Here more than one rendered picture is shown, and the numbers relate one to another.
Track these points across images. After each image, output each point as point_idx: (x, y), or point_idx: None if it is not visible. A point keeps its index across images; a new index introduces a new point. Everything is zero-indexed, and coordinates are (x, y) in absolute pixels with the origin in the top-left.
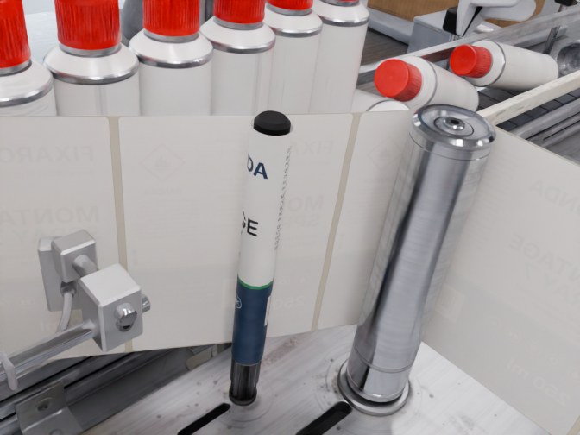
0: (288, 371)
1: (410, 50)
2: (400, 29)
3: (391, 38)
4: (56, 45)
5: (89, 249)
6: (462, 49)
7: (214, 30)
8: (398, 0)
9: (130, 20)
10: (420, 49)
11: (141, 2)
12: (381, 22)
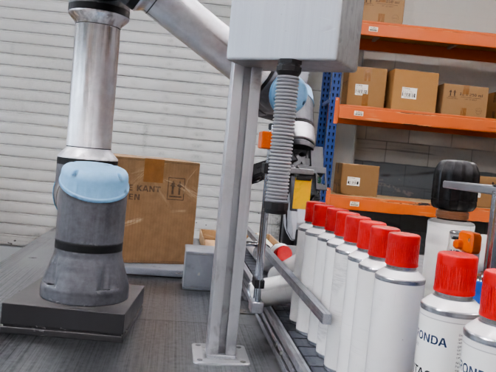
0: None
1: (187, 271)
2: (142, 267)
3: (136, 275)
4: (351, 246)
5: None
6: (282, 248)
7: None
8: (124, 251)
9: (80, 289)
10: (195, 269)
11: (90, 273)
12: (125, 266)
